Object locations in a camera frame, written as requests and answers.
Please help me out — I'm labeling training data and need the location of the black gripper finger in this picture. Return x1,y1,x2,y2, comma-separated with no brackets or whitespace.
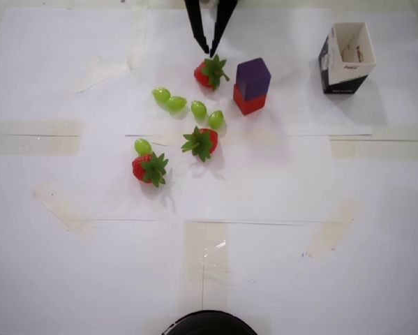
184,0,210,55
210,0,239,59

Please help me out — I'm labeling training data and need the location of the green plastic grape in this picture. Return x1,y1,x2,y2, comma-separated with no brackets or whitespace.
134,137,153,156
207,110,225,130
190,100,208,120
151,87,172,104
165,96,188,112

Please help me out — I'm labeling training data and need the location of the red wooden cube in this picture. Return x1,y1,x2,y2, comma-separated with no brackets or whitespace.
232,83,267,117

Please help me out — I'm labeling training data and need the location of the beige masking tape strip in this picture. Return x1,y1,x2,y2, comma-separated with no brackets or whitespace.
329,126,418,161
304,199,364,261
186,221,230,310
73,54,132,94
0,119,83,157
32,180,98,242
128,6,149,70

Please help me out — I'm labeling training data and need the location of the purple wooden cube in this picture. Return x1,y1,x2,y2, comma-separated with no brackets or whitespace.
235,57,272,102

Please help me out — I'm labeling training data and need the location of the black round dome object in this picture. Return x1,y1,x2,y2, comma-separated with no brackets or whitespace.
162,309,257,335

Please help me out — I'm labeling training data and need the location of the open white black cardboard box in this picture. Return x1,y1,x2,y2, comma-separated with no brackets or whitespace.
318,22,376,101

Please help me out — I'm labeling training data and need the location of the red plastic strawberry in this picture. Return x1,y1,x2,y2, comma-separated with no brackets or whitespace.
193,54,230,91
180,126,219,163
131,151,170,189

